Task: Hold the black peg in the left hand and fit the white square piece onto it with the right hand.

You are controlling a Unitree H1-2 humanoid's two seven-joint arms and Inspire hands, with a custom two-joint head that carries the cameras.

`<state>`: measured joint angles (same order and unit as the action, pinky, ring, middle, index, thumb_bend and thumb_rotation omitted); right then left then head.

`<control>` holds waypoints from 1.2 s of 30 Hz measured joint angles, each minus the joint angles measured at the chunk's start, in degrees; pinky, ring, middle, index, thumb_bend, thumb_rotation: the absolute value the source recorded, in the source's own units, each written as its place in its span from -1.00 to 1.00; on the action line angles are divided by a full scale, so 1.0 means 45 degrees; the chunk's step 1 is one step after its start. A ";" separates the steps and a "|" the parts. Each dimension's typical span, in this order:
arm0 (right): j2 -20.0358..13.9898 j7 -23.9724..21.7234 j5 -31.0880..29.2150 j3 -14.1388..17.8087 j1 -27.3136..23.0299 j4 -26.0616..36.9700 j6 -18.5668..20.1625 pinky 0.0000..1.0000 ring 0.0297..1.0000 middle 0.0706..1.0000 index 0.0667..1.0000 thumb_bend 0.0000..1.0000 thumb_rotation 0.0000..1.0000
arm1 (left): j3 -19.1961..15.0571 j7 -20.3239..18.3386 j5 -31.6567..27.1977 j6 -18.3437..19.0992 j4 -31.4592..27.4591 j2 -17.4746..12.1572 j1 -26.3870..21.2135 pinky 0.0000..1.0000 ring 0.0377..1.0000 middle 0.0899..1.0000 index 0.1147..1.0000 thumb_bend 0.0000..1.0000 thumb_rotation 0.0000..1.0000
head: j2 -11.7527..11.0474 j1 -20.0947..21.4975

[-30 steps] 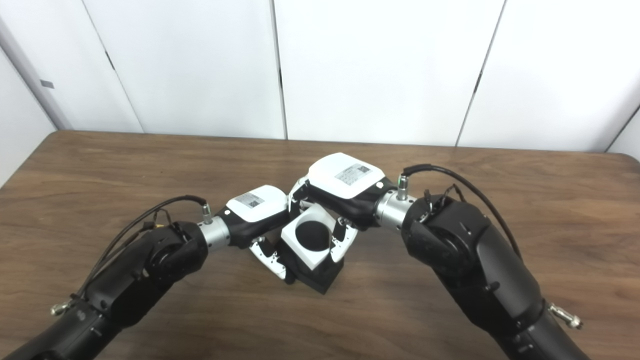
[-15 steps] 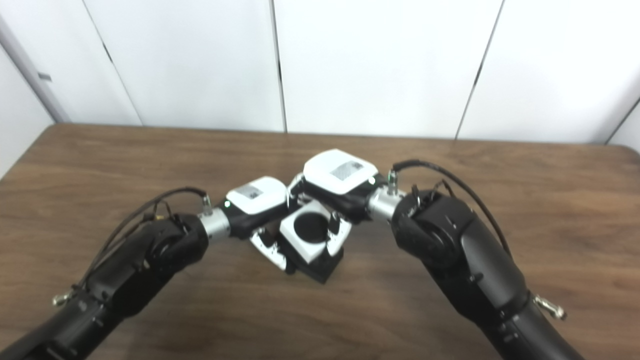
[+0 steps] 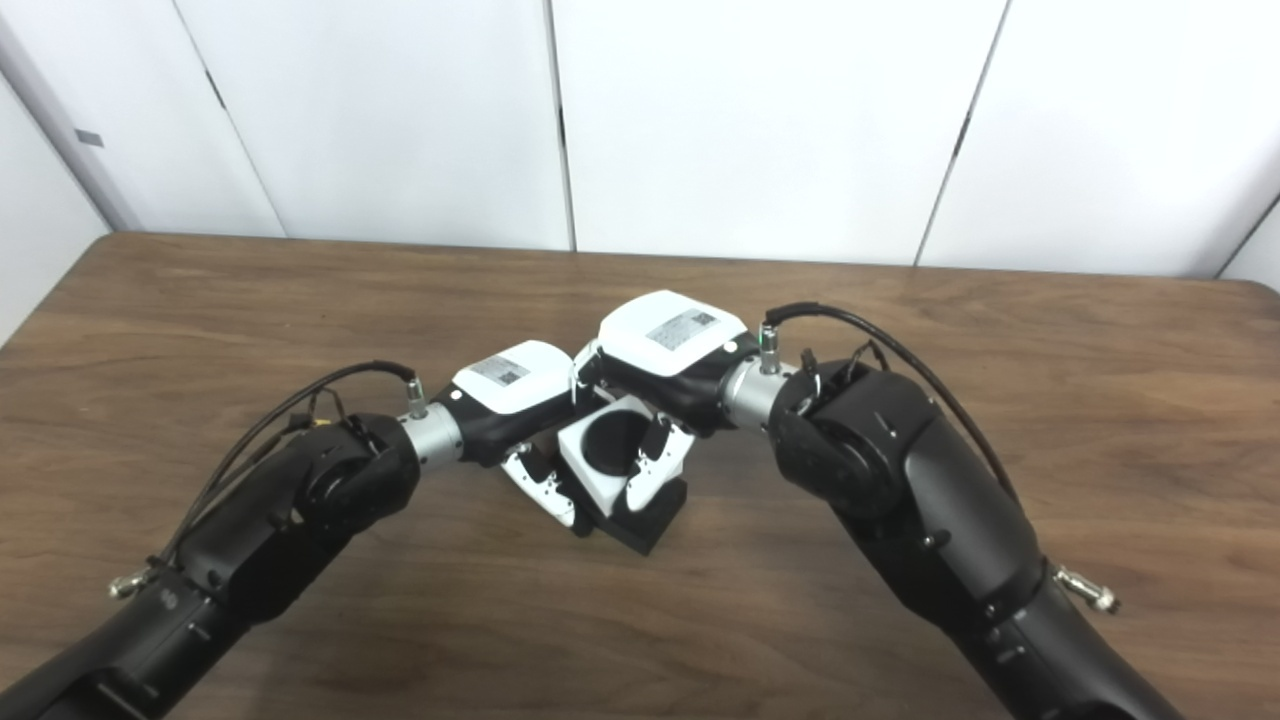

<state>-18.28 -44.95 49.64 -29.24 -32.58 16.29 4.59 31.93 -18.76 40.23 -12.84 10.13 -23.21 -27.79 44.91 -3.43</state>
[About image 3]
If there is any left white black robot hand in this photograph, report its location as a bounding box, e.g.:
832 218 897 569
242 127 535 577
450 340 601 531

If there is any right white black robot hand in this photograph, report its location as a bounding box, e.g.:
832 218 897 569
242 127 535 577
572 290 761 513

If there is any white square piece round hole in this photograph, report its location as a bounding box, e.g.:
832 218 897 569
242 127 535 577
556 395 691 519

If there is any black cylinder peg square base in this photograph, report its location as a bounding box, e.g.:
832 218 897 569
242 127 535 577
525 408 689 557

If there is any left thick black wrist cable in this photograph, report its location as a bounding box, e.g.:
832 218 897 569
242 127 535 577
108 360 429 601

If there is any thick black wrist cable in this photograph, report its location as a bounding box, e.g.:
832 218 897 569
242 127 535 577
108 360 429 601
757 302 1121 613

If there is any thin wire with yellow plug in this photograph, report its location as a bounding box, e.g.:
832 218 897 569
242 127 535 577
285 388 351 436

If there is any right thick black wrist cable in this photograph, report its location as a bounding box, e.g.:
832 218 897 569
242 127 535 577
757 302 1121 613

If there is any thin black wire loop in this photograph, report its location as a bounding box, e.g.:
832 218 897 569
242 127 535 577
798 338 893 393

